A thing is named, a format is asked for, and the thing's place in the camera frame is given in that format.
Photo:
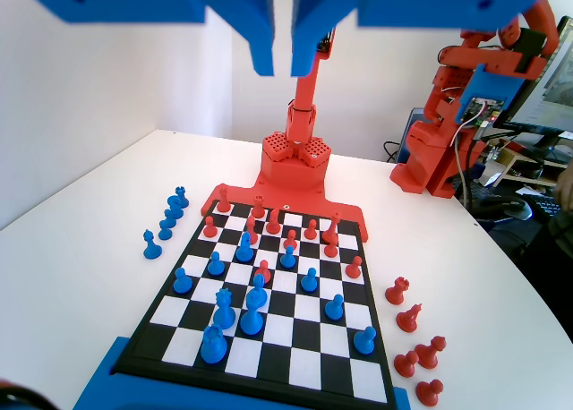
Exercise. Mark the orange red robot arm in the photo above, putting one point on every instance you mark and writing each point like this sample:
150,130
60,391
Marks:
430,159

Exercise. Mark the red robot arm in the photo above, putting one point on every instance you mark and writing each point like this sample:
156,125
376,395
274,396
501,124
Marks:
302,92

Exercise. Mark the blue chess pawn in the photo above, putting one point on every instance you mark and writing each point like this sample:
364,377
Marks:
365,342
170,219
165,232
309,282
288,258
216,267
182,284
334,309

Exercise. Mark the red chess pawn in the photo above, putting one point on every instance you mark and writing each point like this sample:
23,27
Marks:
209,230
353,269
429,393
405,366
310,232
291,242
330,251
263,273

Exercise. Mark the red chess bishop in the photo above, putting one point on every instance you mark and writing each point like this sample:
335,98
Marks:
408,320
251,233

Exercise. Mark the red chess knight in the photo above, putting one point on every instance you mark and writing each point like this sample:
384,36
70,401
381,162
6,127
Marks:
273,224

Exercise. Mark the blue tall chess piece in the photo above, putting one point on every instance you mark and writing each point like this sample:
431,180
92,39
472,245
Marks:
245,251
250,322

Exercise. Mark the red chess queen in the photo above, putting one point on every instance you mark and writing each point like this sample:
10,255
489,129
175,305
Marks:
430,354

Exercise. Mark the person hand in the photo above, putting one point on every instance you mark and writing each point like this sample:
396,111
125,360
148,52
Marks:
566,186

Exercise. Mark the grey blue box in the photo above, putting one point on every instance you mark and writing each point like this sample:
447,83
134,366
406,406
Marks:
414,119

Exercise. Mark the green circuit board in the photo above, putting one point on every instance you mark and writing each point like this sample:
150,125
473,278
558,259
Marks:
485,110

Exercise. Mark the black computer monitor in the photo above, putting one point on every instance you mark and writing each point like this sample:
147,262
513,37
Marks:
546,92

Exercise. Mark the light wooden monitor riser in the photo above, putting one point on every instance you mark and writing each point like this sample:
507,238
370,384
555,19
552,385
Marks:
519,157

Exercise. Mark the black monitor stand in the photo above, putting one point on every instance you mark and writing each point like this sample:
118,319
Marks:
553,143

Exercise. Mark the black computer mouse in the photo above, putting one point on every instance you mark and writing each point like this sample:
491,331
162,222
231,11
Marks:
519,209

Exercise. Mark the black keyboard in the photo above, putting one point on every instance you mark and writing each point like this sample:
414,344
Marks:
544,206

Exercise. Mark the black white chessboard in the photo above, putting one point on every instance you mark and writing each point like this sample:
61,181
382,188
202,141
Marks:
306,338

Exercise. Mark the blue controller bracket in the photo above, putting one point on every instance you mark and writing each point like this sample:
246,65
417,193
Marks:
488,83

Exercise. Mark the black camera board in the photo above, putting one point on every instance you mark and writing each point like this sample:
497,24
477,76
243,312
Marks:
326,40

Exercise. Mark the blue base plate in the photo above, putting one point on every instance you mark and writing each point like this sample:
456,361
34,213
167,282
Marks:
100,383

